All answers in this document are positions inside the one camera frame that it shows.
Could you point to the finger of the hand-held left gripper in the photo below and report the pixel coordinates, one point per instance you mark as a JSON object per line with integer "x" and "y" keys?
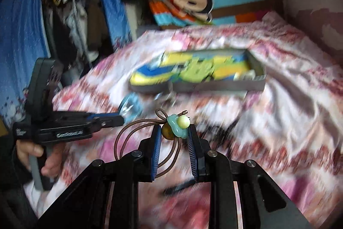
{"x": 107, "y": 121}

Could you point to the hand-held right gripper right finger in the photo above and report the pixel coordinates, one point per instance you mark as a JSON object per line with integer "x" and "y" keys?
{"x": 192, "y": 154}

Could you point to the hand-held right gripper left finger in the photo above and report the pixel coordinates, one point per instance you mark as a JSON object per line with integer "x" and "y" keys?
{"x": 156, "y": 154}

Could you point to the blue clear hair clip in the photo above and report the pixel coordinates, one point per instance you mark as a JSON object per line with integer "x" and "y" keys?
{"x": 131, "y": 107}

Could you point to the grey cardboard box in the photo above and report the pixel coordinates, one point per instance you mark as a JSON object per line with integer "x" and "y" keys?
{"x": 219, "y": 86}

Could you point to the person's left hand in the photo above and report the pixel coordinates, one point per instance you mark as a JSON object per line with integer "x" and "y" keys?
{"x": 26, "y": 149}

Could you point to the frog drawing paper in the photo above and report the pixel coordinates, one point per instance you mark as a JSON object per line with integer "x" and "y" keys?
{"x": 201, "y": 68}

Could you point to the pink floral bedsheet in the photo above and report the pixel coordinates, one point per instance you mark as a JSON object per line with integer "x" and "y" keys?
{"x": 281, "y": 111}

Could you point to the hanging clothes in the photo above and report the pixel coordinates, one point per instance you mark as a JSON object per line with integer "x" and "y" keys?
{"x": 77, "y": 19}

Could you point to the blue fabric wardrobe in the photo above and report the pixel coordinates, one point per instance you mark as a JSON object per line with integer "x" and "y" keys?
{"x": 18, "y": 30}

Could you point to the dark wooden headboard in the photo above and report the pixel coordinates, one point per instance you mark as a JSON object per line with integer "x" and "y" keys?
{"x": 273, "y": 7}

